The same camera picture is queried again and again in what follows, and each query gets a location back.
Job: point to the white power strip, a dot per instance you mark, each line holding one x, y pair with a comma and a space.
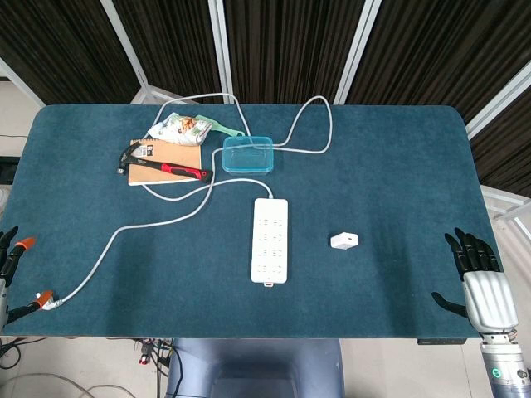
269, 244

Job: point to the red black claw hammer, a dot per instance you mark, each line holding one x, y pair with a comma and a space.
174, 169

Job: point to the light green plastic comb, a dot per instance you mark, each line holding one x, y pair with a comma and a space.
220, 127

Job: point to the clear teal-rimmed plastic container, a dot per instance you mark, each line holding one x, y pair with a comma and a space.
248, 155

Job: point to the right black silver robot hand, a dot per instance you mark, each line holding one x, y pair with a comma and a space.
489, 298

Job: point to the blue-grey robot torso base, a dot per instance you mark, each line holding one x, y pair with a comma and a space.
253, 365

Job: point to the left orange-tipped black robot hand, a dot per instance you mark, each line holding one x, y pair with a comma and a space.
12, 257

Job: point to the brown kraft spiral notebook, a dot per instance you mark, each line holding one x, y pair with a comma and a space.
178, 155

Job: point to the dark ribbed partition panel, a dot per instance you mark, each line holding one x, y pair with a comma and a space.
286, 45
54, 41
448, 45
174, 41

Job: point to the white plug adapter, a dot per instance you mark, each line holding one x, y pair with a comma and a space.
344, 242

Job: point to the black table control box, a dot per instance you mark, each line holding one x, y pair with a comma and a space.
440, 342

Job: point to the blue carpet table mat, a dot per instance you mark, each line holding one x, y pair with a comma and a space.
373, 186

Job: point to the red black floor connector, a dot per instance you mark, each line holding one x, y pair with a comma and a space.
144, 354

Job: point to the white printed snack bag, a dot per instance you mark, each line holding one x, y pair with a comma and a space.
180, 129

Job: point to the white partition frame post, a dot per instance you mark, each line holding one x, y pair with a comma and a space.
220, 45
124, 37
357, 49
20, 81
498, 103

